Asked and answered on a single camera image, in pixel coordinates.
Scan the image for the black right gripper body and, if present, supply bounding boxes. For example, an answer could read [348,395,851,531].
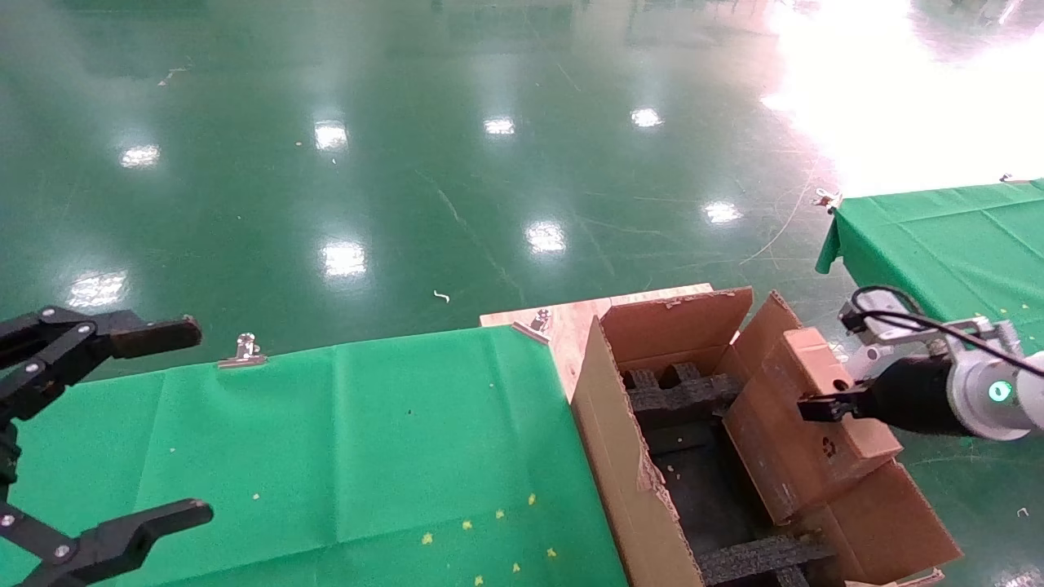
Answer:
[865,357,967,435]

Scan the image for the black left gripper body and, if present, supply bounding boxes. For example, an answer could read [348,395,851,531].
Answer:
[0,420,21,490]

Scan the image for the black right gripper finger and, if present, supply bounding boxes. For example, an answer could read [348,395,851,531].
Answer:
[798,385,878,423]

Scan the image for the black foam block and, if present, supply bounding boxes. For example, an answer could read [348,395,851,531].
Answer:
[620,363,747,433]

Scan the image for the small brown cardboard box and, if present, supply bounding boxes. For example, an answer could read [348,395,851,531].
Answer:
[722,326,905,525]

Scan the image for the white table leg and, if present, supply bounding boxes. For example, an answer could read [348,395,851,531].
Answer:
[834,342,882,394]

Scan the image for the green table cloth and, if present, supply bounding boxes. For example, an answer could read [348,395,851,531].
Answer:
[814,178,1044,351]
[0,324,629,587]

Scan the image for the dark foam liner sheet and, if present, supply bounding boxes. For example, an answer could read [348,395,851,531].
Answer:
[640,424,776,555]

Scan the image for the large open cardboard carton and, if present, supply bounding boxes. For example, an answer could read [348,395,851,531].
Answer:
[569,285,962,587]

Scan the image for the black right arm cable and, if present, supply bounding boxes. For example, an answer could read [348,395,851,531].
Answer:
[848,285,1044,360]

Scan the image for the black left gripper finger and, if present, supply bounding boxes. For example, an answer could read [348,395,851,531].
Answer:
[0,307,203,425]
[0,499,215,587]

